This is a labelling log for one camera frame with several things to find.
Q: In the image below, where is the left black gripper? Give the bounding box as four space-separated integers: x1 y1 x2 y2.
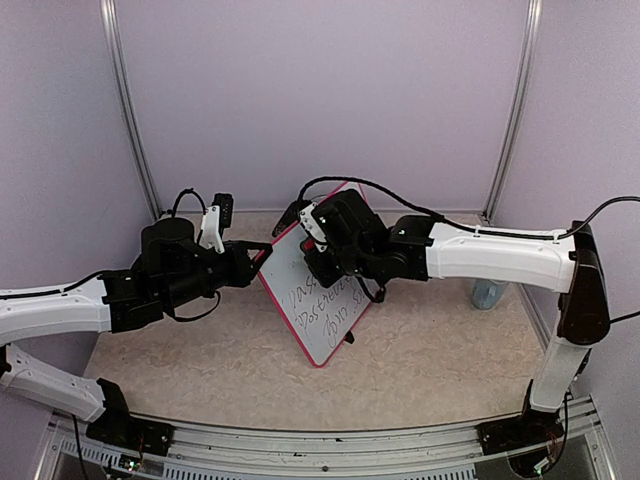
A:
163 241 274 311

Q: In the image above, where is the pink framed whiteboard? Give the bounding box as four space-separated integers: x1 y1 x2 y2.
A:
258 221 371 368

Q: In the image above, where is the red whiteboard eraser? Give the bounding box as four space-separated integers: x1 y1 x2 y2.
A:
300 238 323 254

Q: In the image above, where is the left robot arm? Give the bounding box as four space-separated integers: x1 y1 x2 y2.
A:
1 218 272 445

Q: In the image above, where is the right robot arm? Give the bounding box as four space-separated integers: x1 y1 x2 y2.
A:
299 189 611 444

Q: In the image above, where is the black floral square plate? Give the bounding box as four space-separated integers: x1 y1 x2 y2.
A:
271 200 307 238

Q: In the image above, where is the light blue mug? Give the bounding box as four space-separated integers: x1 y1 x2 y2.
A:
471 279 509 310

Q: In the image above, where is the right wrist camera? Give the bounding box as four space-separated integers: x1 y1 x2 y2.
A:
299 202 327 252

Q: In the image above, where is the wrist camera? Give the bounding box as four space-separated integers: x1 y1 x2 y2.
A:
299 202 327 252
198 193 234 254

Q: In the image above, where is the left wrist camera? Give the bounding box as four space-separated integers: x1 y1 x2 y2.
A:
198 193 234 254

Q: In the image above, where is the front aluminium rail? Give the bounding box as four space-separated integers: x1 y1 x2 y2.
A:
34 397 616 480

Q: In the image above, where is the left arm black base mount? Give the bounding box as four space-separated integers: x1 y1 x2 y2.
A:
85 378 174 457

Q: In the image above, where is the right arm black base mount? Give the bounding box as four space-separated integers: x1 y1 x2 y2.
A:
476 399 565 455

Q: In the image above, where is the left aluminium frame post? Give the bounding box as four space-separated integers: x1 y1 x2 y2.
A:
100 0 162 220

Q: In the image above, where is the aluminium frame post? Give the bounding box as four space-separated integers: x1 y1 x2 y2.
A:
100 0 162 220
482 0 543 224

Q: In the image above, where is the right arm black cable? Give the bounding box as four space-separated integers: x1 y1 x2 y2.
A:
297 175 640 326

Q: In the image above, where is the right aluminium frame post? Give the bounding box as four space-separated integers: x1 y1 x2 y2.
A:
482 0 543 224

